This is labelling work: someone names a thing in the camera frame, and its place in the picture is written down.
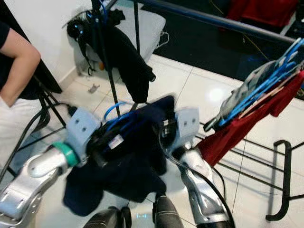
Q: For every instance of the blue plastic hanger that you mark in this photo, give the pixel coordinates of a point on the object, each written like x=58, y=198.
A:
x=118, y=118
x=261, y=92

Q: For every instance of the pale pink hanger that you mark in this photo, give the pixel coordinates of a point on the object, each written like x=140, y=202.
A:
x=266, y=100

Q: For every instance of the grey printed garment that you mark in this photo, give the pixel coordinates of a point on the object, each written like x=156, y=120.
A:
x=256, y=80

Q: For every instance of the person in black shirt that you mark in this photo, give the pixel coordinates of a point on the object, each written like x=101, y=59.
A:
x=19, y=71

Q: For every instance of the black metal clothes rack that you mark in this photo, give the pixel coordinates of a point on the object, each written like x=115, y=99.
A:
x=218, y=21

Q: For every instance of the dark red garment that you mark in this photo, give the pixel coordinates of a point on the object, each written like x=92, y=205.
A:
x=237, y=128

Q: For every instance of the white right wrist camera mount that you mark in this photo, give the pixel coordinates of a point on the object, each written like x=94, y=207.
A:
x=187, y=124

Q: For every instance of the navy blue garment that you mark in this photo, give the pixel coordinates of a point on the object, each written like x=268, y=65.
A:
x=133, y=175

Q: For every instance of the small grey floor clip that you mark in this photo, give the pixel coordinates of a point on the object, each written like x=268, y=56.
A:
x=93, y=88

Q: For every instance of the grey right robot leg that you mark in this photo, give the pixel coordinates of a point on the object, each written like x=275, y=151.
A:
x=168, y=213

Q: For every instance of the black printed garment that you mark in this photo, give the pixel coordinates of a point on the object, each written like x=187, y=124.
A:
x=128, y=57

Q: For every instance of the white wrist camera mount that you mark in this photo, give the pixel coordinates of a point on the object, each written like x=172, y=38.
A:
x=187, y=124
x=83, y=126

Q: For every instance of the grey upholstered couch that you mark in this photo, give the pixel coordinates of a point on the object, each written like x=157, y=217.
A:
x=149, y=26

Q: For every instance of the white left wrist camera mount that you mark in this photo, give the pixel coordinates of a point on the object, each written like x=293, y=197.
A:
x=83, y=126

